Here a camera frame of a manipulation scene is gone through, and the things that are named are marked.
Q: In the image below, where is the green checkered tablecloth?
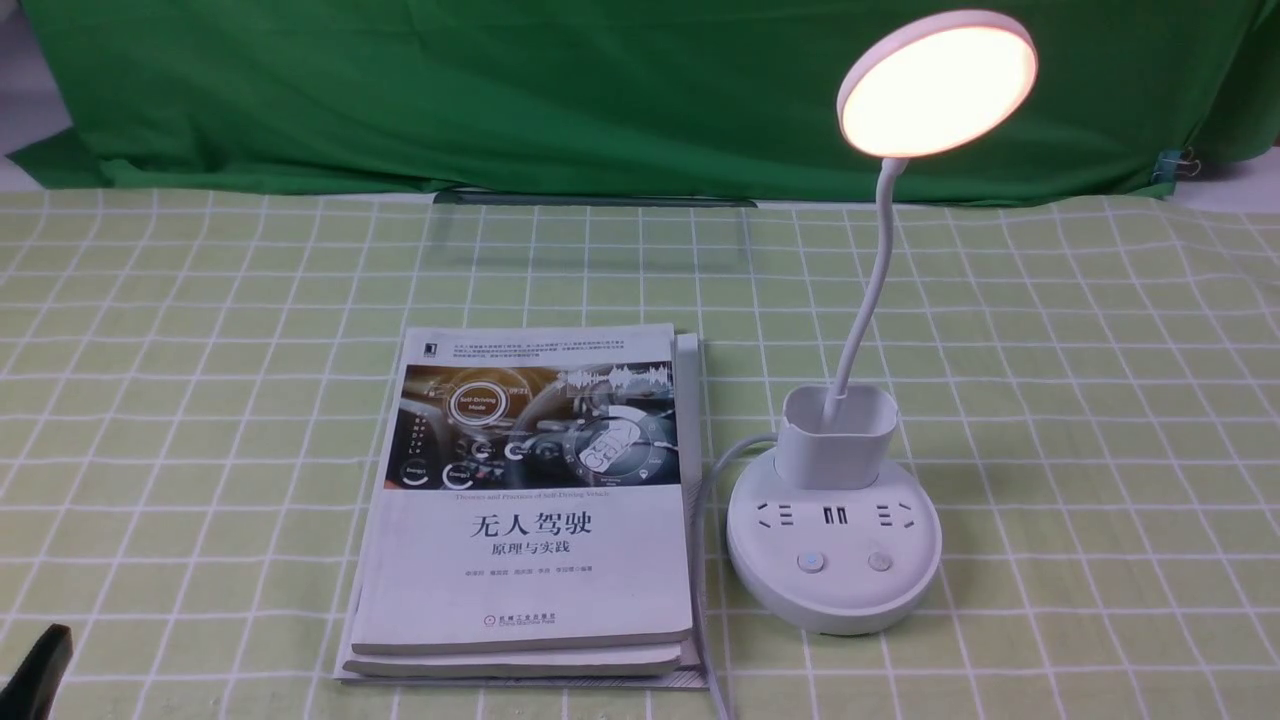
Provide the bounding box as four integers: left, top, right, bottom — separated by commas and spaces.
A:
1, 191, 1279, 719

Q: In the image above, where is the white desk lamp with socket base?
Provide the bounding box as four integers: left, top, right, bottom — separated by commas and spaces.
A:
724, 8, 1038, 635

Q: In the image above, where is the clear acrylic stand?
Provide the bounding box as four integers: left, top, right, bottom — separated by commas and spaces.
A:
425, 190, 759, 275

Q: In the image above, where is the binder clip on backdrop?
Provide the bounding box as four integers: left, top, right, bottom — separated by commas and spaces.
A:
1151, 147, 1203, 184

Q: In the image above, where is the bottom white book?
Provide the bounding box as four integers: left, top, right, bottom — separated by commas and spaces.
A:
334, 332, 712, 691

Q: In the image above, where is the green backdrop cloth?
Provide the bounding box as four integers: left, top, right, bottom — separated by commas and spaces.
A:
10, 1, 1277, 205

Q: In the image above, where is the self-driving textbook top book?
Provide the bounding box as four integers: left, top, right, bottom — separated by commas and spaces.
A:
351, 323, 695, 657

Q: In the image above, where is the white lamp power cable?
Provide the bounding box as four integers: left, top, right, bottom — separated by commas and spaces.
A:
689, 433, 780, 720

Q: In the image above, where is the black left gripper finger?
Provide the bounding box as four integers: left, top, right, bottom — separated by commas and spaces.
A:
1, 624, 74, 720

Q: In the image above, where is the middle book in stack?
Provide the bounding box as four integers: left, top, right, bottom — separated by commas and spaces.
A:
334, 585, 694, 682

